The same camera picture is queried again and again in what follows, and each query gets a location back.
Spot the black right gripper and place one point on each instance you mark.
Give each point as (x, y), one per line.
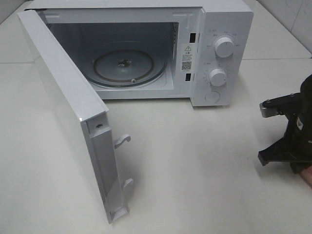
(295, 147)

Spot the pink round plate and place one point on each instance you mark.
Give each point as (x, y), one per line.
(306, 174)

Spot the white round door button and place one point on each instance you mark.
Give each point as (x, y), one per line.
(212, 97)

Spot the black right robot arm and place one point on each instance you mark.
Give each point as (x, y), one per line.
(306, 90)

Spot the white lower microwave knob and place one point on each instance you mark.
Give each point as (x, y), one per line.
(217, 77)

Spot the white microwave knob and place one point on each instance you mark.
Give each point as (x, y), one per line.
(217, 77)
(224, 46)

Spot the white upper microwave knob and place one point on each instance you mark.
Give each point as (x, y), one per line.
(224, 46)

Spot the white microwave oven body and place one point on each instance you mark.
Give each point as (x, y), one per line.
(184, 30)

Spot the glass microwave turntable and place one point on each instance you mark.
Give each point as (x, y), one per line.
(123, 64)

